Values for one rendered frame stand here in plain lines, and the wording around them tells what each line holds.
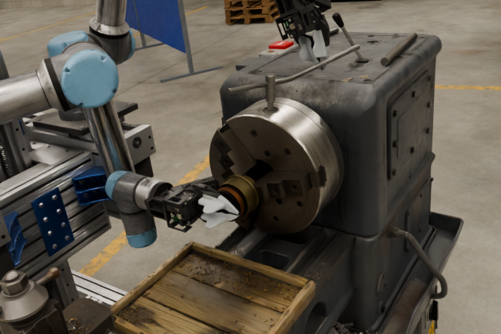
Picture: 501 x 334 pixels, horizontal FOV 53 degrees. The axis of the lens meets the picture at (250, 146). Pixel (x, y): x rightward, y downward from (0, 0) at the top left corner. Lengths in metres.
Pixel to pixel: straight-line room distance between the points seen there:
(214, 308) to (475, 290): 1.65
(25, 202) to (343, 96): 0.86
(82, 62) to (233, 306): 0.60
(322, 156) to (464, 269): 1.66
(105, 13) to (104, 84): 0.49
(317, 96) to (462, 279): 1.59
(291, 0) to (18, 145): 0.86
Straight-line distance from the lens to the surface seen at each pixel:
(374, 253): 1.40
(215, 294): 1.17
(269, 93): 1.13
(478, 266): 2.72
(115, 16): 1.55
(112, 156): 1.31
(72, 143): 1.60
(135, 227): 1.26
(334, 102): 1.20
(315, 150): 1.11
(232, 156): 1.14
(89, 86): 1.08
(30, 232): 1.48
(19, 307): 0.88
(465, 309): 2.47
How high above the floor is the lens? 1.64
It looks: 24 degrees down
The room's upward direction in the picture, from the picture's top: 7 degrees counter-clockwise
